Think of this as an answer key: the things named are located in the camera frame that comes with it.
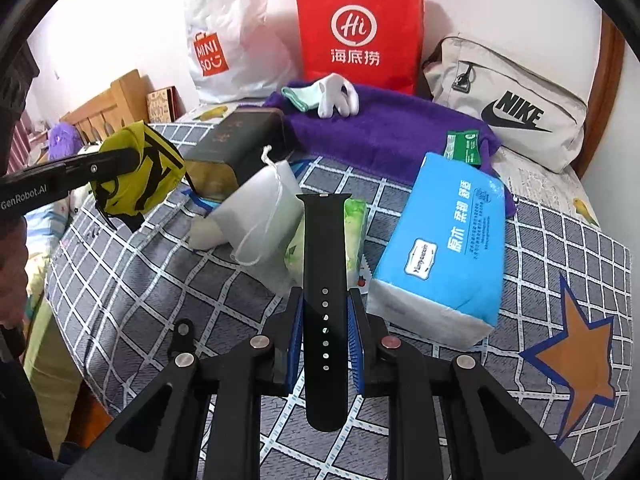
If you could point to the red paper bag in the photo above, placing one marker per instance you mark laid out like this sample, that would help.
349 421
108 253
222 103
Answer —
390 20

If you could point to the blue tissue pack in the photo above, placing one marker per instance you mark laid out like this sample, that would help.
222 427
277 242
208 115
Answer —
440 240

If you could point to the white sock with mint cuff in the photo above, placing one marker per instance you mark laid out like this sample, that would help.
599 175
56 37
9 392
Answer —
332 92

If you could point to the beige sports bag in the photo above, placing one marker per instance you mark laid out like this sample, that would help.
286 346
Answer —
500 80

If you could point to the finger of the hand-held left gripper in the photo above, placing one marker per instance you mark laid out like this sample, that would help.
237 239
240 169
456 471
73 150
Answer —
100 162

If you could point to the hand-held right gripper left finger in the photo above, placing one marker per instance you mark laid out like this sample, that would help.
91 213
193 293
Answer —
295 342

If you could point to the small picture frame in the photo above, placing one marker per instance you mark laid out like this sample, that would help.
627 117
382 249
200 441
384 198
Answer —
161 104

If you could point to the purple plush toy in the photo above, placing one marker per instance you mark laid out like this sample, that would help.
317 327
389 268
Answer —
62 137

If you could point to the white plastic shopping bag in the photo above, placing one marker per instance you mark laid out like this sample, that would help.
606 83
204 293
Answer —
230 20

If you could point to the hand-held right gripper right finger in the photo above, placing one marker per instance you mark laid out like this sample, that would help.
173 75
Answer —
356 345

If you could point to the wooden headboard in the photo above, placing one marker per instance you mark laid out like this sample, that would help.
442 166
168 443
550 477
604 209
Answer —
125 95

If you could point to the small dark green packet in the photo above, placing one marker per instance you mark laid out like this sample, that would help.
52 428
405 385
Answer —
462 147

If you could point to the dark tin box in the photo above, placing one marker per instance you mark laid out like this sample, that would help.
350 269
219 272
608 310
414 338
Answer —
235 145

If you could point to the light green wipes packet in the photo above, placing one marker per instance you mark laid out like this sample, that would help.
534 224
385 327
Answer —
356 230

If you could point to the purple towel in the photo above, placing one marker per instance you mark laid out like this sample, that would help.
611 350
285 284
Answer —
380 130

